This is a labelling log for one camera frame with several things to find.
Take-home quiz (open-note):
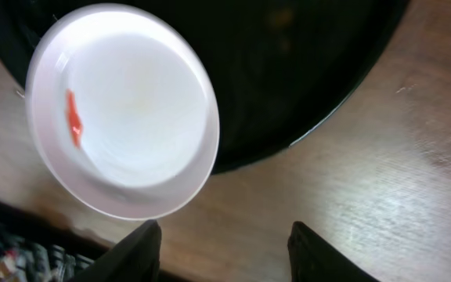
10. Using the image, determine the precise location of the round black tray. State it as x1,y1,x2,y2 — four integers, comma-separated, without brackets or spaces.
0,0,410,175

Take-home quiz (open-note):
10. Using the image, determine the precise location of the white plate front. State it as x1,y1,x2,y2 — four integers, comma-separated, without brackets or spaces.
25,4,220,220

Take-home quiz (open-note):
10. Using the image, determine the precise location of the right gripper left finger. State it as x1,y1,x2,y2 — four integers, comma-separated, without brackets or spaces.
71,220,162,282

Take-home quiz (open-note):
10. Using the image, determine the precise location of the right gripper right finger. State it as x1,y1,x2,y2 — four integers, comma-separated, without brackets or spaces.
287,221,378,282

